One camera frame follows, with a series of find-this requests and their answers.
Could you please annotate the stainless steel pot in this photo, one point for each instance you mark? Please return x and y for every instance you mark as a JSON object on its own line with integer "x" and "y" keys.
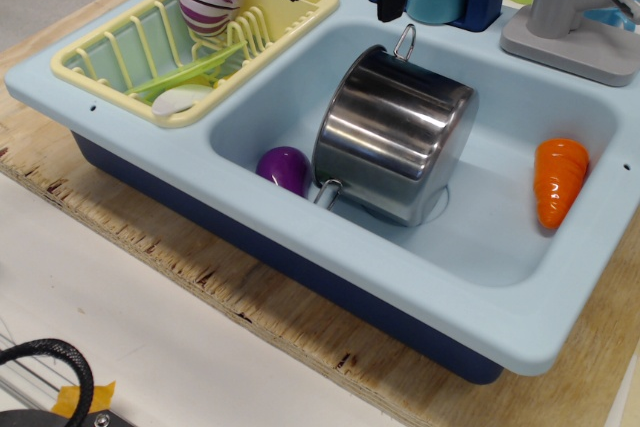
{"x": 392, "y": 134}

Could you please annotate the light blue toy sink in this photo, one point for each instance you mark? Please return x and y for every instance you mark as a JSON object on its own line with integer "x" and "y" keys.
{"x": 481, "y": 286}

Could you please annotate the green toy plate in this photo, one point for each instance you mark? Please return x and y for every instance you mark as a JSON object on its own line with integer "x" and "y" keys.
{"x": 188, "y": 71}

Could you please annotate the yellow dish rack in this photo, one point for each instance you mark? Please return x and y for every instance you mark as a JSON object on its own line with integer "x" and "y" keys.
{"x": 152, "y": 38}

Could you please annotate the grey toy faucet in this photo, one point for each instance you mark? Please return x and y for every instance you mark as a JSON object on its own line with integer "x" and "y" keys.
{"x": 556, "y": 33}

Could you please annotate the white toy spoon piece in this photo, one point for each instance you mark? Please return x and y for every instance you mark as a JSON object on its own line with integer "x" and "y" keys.
{"x": 179, "y": 99}

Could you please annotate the purple toy eggplant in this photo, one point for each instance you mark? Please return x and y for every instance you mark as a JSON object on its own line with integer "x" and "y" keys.
{"x": 286, "y": 167}

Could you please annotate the orange toy carrot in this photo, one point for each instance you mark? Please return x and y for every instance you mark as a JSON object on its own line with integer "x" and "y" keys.
{"x": 560, "y": 167}

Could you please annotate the plywood board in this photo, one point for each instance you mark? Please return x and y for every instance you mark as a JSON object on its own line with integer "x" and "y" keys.
{"x": 195, "y": 332}

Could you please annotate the yellow masking tape piece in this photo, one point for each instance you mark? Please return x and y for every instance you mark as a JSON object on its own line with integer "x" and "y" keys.
{"x": 69, "y": 397}

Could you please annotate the black device base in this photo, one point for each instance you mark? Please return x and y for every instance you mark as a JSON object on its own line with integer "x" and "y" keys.
{"x": 38, "y": 418}

